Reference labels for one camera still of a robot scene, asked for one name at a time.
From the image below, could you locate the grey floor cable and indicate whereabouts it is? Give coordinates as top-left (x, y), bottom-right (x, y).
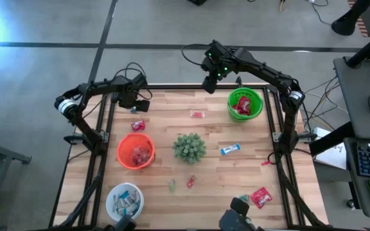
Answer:
top-left (300, 75), bottom-right (349, 129)

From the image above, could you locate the orange pumpkin face bucket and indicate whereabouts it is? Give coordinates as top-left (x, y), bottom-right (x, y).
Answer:
top-left (116, 132), bottom-right (156, 171)

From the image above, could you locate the white paper sheet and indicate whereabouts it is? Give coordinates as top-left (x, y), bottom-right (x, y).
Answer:
top-left (313, 126), bottom-right (349, 171)

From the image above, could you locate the orange striped rug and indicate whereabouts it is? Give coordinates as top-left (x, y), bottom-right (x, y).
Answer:
top-left (347, 0), bottom-right (370, 38)

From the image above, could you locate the grey desk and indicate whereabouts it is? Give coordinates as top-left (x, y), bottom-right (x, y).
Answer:
top-left (333, 56), bottom-right (370, 141)
top-left (344, 137), bottom-right (370, 219)

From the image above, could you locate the yellow floor cable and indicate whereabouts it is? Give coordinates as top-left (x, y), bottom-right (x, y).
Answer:
top-left (303, 114), bottom-right (333, 131)

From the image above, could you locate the white plastic bucket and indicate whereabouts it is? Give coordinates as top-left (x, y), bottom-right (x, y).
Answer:
top-left (106, 182), bottom-right (145, 223)

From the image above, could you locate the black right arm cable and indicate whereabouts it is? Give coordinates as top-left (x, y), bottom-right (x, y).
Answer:
top-left (181, 44), bottom-right (211, 67)

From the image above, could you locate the black diagonal pole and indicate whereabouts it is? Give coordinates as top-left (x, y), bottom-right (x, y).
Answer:
top-left (346, 24), bottom-right (370, 69)
top-left (309, 121), bottom-right (356, 157)

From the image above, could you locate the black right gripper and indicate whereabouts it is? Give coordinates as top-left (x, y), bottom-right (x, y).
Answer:
top-left (200, 40), bottom-right (237, 94)

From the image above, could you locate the green plastic bucket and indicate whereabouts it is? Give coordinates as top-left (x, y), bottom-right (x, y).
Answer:
top-left (227, 87), bottom-right (265, 123)

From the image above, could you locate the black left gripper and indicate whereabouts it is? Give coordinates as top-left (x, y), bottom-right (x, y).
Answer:
top-left (117, 91), bottom-right (151, 113)

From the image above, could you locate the artificial succulent in patterned pot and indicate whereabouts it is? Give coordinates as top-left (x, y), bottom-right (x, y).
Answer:
top-left (172, 133), bottom-right (207, 165)

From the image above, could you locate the black stand foot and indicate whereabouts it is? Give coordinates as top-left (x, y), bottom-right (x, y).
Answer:
top-left (331, 0), bottom-right (370, 37)

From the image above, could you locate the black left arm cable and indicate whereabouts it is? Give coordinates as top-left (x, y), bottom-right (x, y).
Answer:
top-left (114, 62), bottom-right (154, 101)

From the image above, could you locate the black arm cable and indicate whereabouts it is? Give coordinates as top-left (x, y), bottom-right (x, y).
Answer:
top-left (114, 62), bottom-right (154, 101)
top-left (181, 44), bottom-right (211, 67)

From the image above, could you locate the black corrugated cable conduit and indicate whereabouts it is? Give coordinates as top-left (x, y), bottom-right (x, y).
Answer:
top-left (56, 157), bottom-right (107, 229)
top-left (276, 157), bottom-right (326, 229)

